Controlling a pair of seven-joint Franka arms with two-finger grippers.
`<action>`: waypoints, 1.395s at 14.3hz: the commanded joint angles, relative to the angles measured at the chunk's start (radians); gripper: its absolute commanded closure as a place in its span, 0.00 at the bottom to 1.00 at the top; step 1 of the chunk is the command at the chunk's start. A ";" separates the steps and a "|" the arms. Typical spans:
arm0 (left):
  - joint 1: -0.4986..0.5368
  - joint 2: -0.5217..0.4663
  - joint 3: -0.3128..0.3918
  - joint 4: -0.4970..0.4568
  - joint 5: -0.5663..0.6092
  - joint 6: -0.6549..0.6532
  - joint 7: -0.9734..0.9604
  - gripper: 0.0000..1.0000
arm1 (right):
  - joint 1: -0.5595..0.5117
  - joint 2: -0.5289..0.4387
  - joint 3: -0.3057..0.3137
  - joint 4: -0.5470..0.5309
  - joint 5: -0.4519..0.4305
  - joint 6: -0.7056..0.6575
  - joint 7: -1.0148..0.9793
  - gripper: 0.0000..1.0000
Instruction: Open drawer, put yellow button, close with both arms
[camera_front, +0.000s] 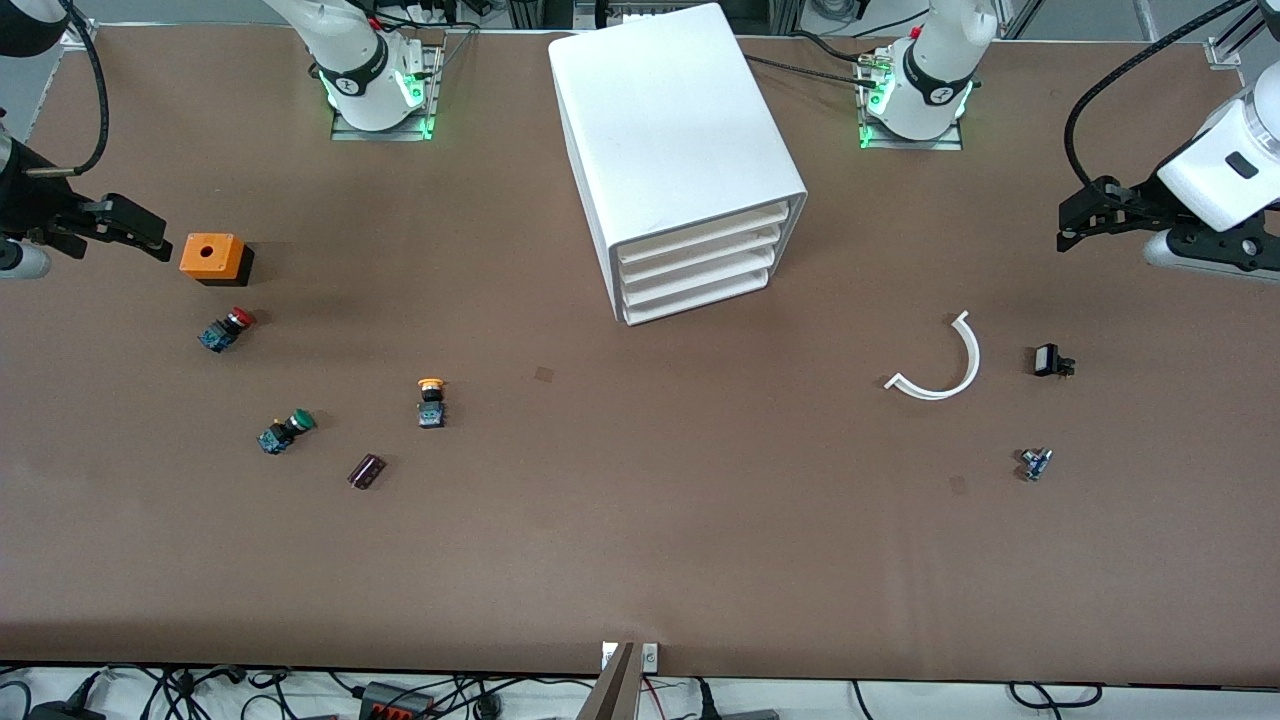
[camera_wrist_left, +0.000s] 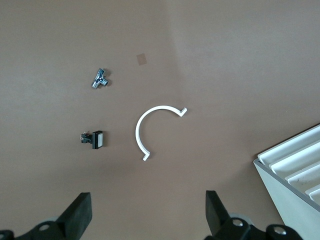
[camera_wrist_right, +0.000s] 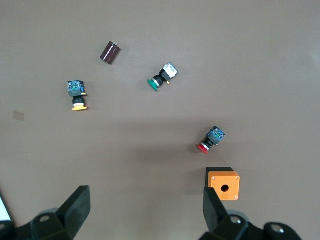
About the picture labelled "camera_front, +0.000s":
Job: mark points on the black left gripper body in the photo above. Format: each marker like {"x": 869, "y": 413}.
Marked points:
{"x": 1137, "y": 201}

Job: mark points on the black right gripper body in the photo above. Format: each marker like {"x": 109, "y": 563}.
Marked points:
{"x": 32, "y": 203}

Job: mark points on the yellow push button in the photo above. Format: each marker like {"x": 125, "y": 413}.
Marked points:
{"x": 431, "y": 405}

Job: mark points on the white cabinet drawer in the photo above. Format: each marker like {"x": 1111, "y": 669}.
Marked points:
{"x": 700, "y": 299}
{"x": 700, "y": 235}
{"x": 700, "y": 258}
{"x": 700, "y": 279}

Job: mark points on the red push button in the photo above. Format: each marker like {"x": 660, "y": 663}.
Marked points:
{"x": 225, "y": 330}

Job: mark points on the green push button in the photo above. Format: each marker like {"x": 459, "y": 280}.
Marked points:
{"x": 285, "y": 430}

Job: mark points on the white drawer cabinet housing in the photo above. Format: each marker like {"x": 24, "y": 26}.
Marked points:
{"x": 670, "y": 130}

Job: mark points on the white curved plastic piece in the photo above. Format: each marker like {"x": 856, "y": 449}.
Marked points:
{"x": 972, "y": 355}

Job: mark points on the small blue potentiometer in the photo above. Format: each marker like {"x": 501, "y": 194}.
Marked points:
{"x": 1036, "y": 464}

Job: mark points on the dark purple capacitor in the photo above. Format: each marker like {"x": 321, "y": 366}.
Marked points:
{"x": 366, "y": 471}

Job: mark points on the black power adapter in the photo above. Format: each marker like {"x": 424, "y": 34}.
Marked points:
{"x": 65, "y": 712}

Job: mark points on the black orange power strip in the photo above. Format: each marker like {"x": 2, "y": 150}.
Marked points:
{"x": 395, "y": 702}

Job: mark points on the black power plug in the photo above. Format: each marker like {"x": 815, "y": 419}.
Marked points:
{"x": 707, "y": 700}

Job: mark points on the orange button enclosure box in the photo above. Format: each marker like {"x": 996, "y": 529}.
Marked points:
{"x": 208, "y": 255}

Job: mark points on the black rocker switch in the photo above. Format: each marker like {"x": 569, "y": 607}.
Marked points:
{"x": 1048, "y": 360}

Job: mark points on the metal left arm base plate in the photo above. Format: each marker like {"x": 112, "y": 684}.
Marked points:
{"x": 945, "y": 144}

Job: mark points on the aluminium corner bracket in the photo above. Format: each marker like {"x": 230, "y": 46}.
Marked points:
{"x": 1225, "y": 50}
{"x": 82, "y": 38}

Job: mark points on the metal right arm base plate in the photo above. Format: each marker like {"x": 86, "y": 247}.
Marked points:
{"x": 425, "y": 95}

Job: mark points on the white metal bracket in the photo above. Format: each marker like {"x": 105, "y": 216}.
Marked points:
{"x": 650, "y": 656}

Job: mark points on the wooden post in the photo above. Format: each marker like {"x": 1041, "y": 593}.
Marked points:
{"x": 610, "y": 695}

